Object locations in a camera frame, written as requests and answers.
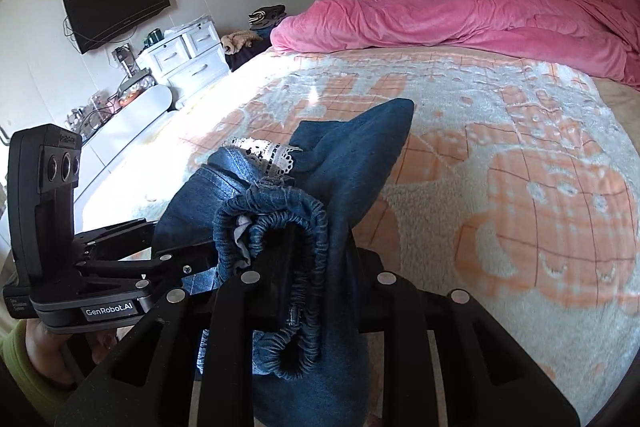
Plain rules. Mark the person's left hand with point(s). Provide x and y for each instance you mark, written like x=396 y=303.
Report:
x=50 y=352

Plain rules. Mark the beige fleece blanket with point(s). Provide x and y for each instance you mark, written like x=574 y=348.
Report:
x=625 y=94

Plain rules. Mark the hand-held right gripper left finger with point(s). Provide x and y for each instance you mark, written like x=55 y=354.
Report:
x=272 y=277

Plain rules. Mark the white drawer cabinet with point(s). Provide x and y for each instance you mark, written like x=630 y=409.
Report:
x=195 y=57

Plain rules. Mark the white table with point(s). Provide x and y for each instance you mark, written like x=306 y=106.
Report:
x=130 y=122

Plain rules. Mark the dark clothes pile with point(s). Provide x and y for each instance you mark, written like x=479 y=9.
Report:
x=267 y=18

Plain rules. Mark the person's left forearm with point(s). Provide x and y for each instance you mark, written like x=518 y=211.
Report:
x=15 y=357

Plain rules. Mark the clutter of small jars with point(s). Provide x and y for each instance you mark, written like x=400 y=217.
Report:
x=100 y=107

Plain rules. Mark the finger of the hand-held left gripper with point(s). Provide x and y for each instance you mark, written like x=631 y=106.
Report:
x=165 y=269
x=120 y=237

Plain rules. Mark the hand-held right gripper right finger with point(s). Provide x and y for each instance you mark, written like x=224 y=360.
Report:
x=395 y=307

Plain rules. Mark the tan cloth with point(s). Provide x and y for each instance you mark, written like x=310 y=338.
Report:
x=240 y=42

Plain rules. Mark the white orange fleece blanket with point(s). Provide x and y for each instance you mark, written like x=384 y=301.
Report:
x=500 y=157

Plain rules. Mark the pink duvet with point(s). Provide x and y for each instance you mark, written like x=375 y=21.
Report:
x=450 y=17

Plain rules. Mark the black wall television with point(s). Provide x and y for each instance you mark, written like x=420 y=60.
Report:
x=115 y=7

